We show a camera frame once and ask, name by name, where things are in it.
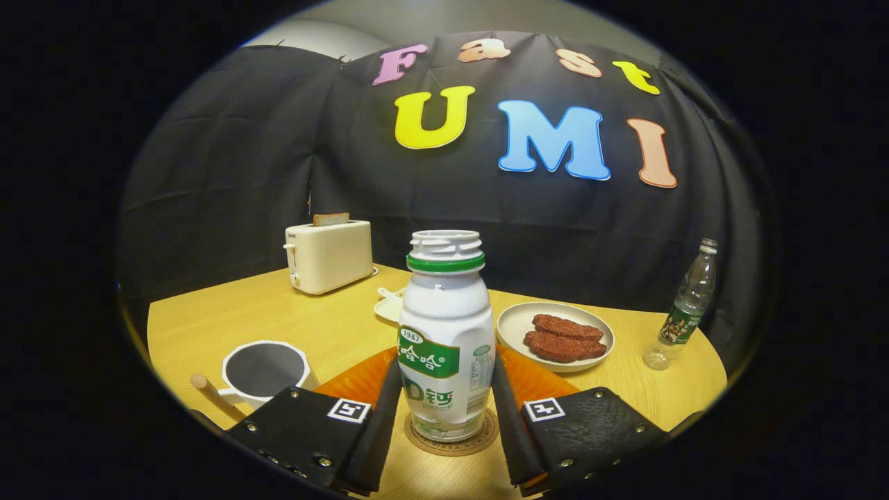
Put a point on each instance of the cream toaster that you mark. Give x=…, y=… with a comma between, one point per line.
x=330, y=257

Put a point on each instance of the red sausage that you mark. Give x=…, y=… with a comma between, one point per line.
x=562, y=347
x=566, y=326

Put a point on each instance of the round white plate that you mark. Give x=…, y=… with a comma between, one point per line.
x=514, y=326

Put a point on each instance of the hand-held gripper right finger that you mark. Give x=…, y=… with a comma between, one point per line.
x=514, y=437

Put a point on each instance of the round cork coaster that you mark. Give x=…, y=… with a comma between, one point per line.
x=444, y=448

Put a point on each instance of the white divided condiment dish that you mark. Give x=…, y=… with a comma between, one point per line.
x=390, y=305

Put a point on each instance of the clear plastic water bottle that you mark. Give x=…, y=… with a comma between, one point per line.
x=687, y=305

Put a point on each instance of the white juice bottle green label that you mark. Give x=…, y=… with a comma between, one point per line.
x=444, y=312

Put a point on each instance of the toast slice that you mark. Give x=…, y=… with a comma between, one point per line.
x=330, y=219

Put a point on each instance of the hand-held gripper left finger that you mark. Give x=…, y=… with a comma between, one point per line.
x=378, y=430

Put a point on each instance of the wooden table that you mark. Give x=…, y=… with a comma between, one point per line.
x=278, y=319

